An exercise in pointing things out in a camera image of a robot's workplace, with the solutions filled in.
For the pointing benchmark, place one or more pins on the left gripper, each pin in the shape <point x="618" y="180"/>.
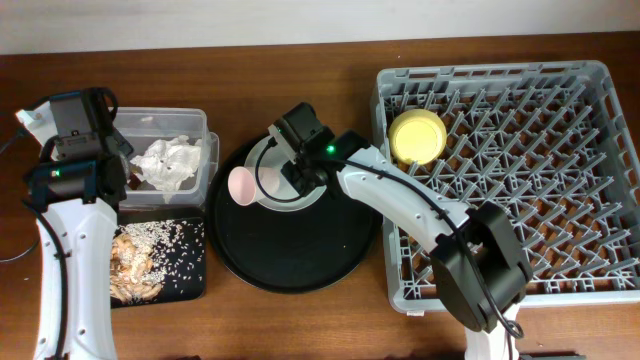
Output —
<point x="120" y="163"/>

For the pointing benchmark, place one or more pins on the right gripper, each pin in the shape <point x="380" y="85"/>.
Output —
<point x="302" y="178"/>

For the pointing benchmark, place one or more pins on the grey round plate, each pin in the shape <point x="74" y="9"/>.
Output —
<point x="275" y="158"/>

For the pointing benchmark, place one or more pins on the pink plastic cup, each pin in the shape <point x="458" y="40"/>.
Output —
<point x="246" y="189"/>

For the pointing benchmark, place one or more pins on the white tissue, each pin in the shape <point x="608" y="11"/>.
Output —
<point x="166" y="164"/>

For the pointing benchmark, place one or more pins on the yellow bowl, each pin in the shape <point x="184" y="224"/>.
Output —
<point x="417" y="136"/>

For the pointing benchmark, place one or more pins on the food scraps and rice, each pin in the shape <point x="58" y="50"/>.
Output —
<point x="145" y="260"/>

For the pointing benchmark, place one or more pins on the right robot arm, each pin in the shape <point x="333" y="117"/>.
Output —
<point x="480" y="269"/>

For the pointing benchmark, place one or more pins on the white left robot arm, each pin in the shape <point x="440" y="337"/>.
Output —
<point x="76" y="239"/>

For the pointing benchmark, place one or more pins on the clear plastic waste bin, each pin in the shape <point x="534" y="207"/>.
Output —
<point x="142" y="126"/>

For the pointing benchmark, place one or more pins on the grey dishwasher rack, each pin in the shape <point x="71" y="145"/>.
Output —
<point x="549" y="144"/>

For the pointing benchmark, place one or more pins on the round black tray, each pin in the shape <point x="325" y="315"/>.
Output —
<point x="287" y="252"/>

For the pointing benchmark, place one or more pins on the black rectangular tray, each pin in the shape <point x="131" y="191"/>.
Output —
<point x="190" y="285"/>

